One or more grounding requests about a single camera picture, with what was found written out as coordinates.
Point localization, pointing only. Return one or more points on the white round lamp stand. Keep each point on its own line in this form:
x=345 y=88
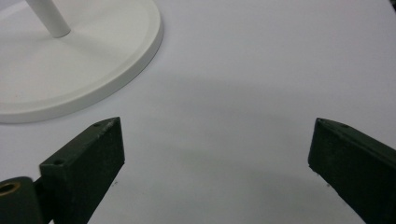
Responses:
x=77 y=68

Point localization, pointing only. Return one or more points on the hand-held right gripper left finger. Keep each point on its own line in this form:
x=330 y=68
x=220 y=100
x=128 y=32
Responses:
x=84 y=168

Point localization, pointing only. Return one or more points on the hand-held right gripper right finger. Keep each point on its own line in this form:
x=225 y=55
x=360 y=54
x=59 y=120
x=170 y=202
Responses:
x=355 y=168

